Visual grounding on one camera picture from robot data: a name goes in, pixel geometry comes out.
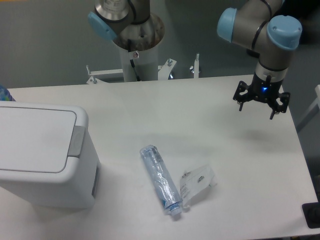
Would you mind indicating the black clamp at table edge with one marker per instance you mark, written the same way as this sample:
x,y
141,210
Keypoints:
x,y
311,213

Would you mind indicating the blue patterned object at left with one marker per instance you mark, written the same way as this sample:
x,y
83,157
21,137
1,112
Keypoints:
x,y
5,94

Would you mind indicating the white metal base frame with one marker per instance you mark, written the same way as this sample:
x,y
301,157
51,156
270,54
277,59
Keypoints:
x,y
134,72

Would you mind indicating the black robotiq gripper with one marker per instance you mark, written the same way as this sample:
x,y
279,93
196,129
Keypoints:
x,y
263,91

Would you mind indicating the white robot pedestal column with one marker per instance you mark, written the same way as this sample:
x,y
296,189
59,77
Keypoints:
x,y
140,42

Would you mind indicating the clear plastic bag with screws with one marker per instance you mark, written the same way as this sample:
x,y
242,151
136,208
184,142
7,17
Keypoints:
x,y
194,183

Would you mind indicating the crushed clear plastic bottle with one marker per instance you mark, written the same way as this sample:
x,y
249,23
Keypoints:
x,y
162,181

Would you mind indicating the white frame at right edge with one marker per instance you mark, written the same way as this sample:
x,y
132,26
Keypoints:
x,y
311,112

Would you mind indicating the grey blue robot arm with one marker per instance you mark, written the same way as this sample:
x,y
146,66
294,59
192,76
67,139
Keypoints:
x,y
255,26

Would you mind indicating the white push-lid trash can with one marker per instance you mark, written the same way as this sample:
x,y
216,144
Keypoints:
x,y
47,156

